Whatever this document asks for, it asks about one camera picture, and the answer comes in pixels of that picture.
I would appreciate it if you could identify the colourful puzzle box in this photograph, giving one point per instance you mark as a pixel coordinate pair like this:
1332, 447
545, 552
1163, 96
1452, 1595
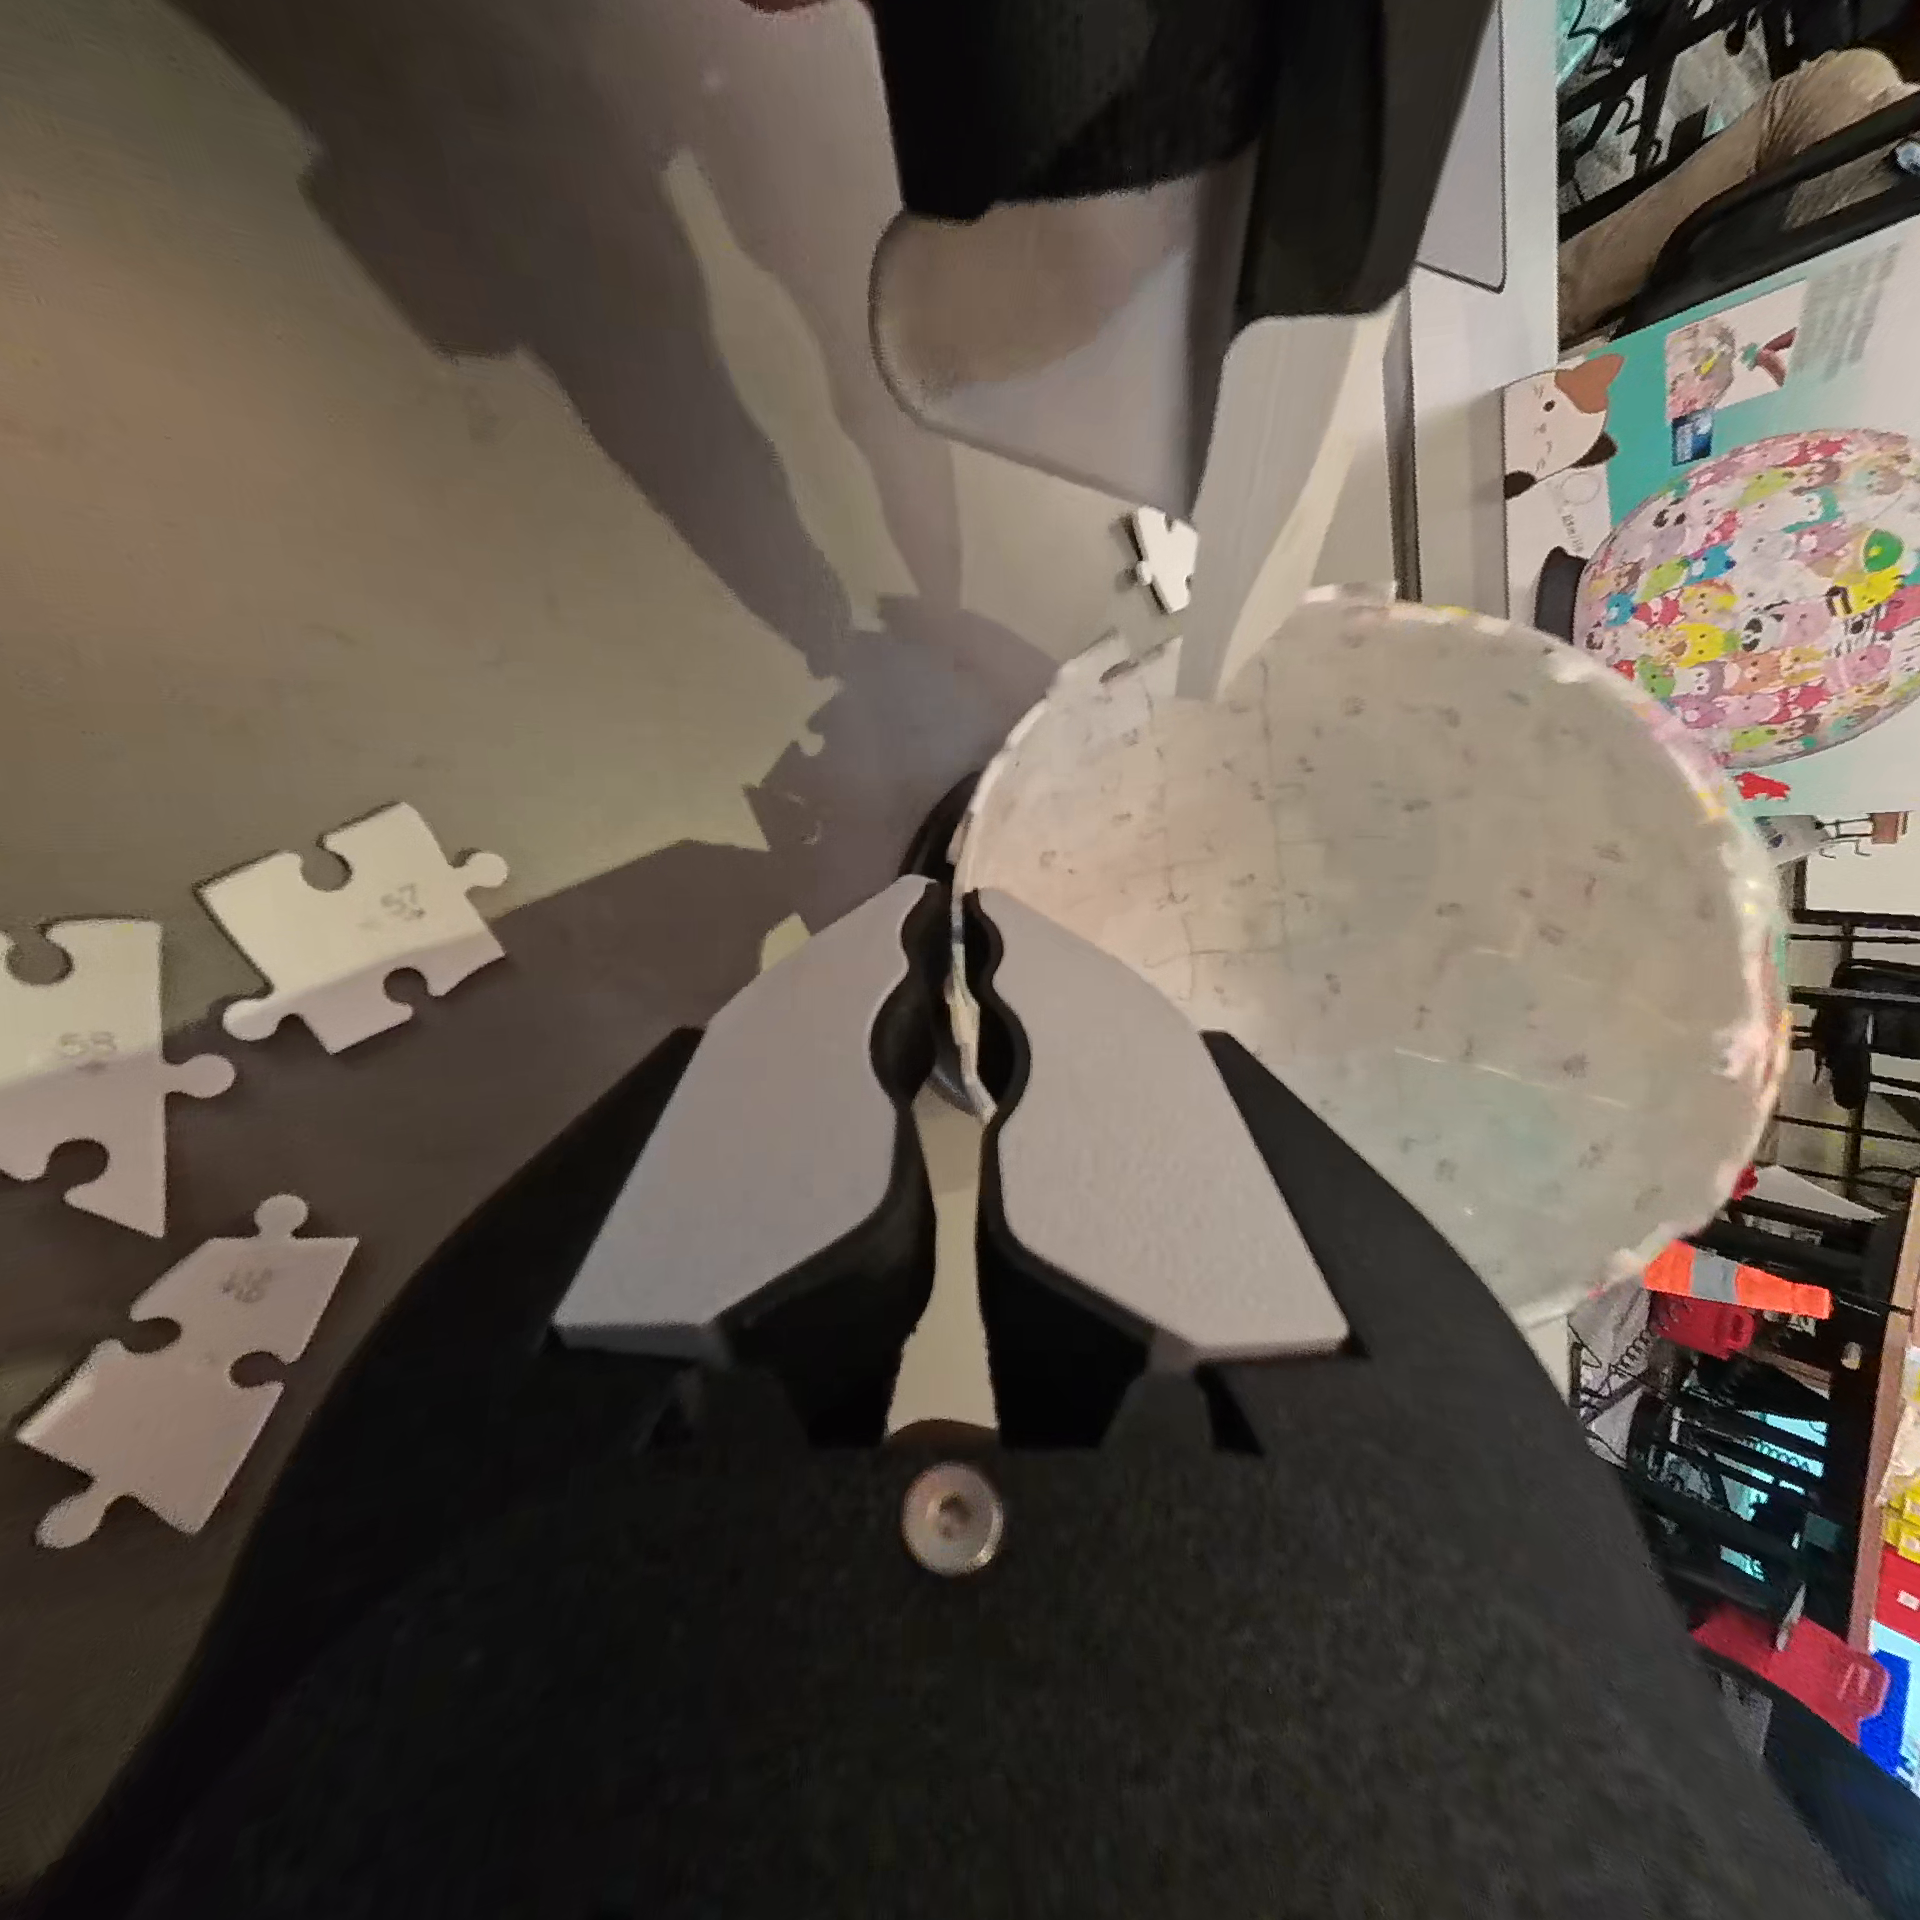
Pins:
1770, 630

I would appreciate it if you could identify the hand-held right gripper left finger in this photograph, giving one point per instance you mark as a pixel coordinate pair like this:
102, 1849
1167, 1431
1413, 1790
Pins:
764, 1184

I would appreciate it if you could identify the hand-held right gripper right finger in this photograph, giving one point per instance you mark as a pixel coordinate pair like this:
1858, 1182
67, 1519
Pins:
1163, 1184

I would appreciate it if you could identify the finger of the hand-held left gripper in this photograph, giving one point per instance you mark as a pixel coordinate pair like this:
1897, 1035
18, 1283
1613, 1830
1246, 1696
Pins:
1290, 480

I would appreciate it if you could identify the colourful 3D puzzle ball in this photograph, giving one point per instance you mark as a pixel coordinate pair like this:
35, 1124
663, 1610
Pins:
1425, 930

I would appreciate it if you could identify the black ball stand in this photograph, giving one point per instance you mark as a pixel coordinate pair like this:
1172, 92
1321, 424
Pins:
934, 840

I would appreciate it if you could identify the red storage bin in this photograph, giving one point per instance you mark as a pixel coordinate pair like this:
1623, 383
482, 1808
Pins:
1793, 1651

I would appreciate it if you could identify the black office chair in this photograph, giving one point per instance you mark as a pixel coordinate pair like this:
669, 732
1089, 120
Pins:
1725, 224

